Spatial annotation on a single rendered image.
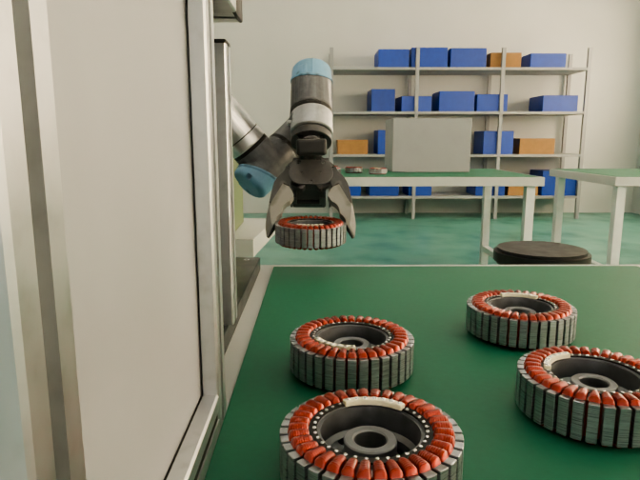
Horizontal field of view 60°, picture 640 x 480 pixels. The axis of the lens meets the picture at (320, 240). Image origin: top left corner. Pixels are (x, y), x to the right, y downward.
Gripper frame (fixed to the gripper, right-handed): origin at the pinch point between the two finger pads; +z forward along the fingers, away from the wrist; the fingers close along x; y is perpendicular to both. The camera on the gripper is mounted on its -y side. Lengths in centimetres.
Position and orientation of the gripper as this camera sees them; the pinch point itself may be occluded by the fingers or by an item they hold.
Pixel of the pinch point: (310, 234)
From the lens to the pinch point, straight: 86.7
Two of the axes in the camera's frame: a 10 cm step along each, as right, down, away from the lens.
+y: -0.1, 4.2, 9.1
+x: -10.0, 0.0, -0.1
